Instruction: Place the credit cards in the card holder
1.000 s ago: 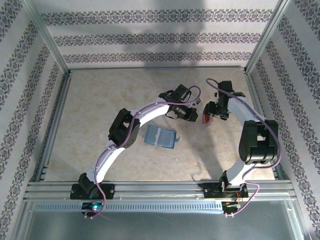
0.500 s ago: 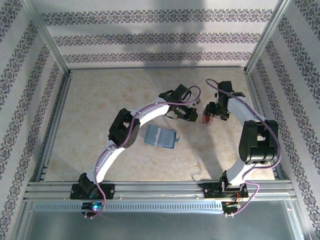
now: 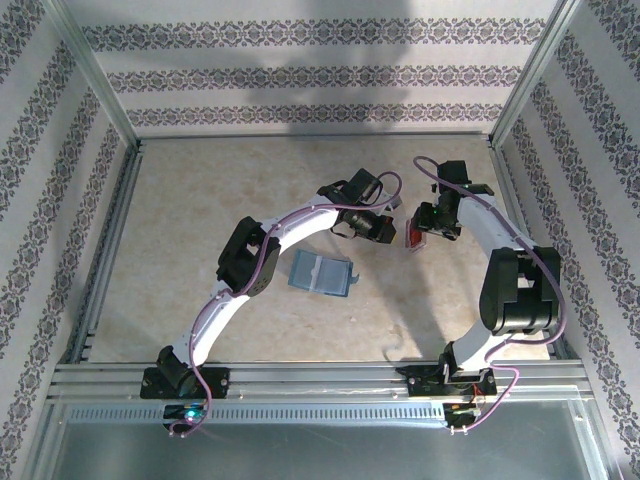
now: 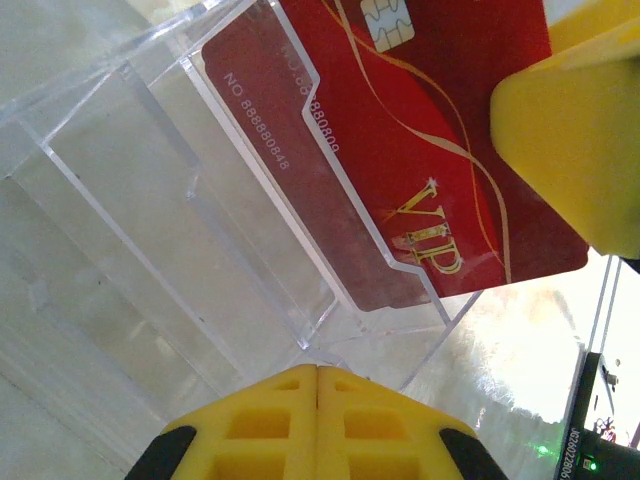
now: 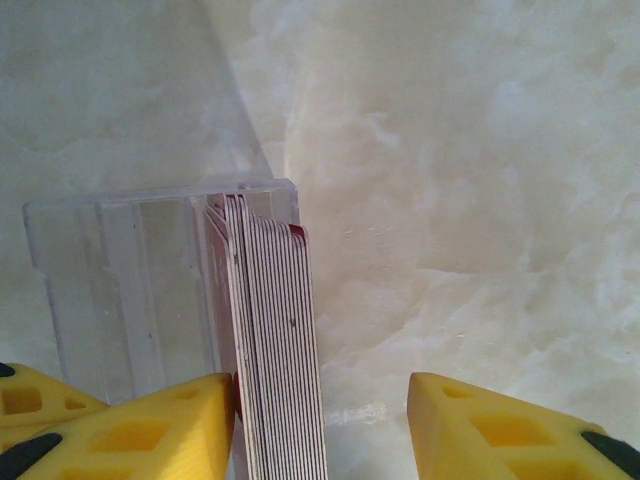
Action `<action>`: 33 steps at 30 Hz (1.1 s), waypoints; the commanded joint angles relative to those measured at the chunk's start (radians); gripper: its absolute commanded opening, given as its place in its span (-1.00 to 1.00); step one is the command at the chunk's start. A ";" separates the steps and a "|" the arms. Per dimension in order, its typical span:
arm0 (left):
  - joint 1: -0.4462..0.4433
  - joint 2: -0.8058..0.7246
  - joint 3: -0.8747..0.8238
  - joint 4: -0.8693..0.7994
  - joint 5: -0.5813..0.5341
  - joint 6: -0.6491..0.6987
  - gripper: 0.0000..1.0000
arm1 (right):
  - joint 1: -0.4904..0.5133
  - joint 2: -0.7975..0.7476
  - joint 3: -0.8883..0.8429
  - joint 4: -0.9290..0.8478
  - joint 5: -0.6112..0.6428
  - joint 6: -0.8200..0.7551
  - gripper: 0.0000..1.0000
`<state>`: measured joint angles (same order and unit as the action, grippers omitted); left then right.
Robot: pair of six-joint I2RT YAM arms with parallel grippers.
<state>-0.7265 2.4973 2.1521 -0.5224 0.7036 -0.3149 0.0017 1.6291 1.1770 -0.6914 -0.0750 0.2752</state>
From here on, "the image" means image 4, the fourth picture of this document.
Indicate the clear acrylic card stand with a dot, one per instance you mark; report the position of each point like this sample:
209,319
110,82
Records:
150,200

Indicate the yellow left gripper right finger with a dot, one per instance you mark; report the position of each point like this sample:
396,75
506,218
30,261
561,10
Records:
330,425

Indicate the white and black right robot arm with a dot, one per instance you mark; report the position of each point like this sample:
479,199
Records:
585,400

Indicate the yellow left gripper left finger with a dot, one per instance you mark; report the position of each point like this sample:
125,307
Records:
305,425

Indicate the red VIP chip card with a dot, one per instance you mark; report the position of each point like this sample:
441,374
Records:
425,100

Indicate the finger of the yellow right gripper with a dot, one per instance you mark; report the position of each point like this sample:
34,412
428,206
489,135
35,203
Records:
575,150
600,20

